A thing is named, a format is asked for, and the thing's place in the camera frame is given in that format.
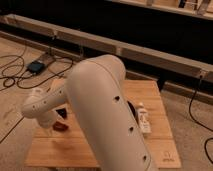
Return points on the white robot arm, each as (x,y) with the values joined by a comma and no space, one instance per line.
(93,88)

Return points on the dark blue bowl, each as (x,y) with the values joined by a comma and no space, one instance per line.
(132,108)

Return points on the white tube bottle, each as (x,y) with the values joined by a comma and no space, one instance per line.
(142,116)

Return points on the wooden table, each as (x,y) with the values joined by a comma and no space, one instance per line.
(70,149)

